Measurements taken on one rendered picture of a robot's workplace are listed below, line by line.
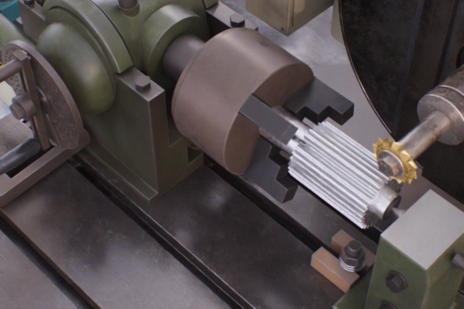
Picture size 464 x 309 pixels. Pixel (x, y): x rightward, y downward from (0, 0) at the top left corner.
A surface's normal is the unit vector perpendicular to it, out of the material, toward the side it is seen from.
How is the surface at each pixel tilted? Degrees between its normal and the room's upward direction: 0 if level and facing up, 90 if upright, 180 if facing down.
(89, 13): 15
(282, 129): 35
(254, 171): 65
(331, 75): 0
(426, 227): 0
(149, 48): 54
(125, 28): 47
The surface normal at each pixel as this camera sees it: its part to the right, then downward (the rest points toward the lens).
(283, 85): 0.70, 0.54
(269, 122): -0.40, -0.24
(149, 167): -0.71, 0.53
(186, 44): -0.04, -0.62
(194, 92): -0.58, 0.04
